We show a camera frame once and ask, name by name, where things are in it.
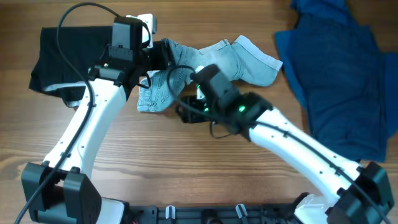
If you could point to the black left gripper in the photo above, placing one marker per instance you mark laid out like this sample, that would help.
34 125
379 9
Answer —
160 54

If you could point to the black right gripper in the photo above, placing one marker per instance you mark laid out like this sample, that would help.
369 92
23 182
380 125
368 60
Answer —
191 110

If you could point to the light blue denim shorts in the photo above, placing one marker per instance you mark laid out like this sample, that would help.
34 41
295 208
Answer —
240 60

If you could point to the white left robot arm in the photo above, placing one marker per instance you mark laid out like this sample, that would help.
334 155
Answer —
59 190

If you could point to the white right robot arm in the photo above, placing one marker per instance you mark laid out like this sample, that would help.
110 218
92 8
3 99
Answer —
350 193

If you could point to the folded black shorts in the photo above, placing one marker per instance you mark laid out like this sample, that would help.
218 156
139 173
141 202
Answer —
63 63

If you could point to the blue garment pile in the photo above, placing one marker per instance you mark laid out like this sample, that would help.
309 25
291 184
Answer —
336 71

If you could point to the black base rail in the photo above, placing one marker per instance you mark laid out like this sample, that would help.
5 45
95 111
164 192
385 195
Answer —
238 214

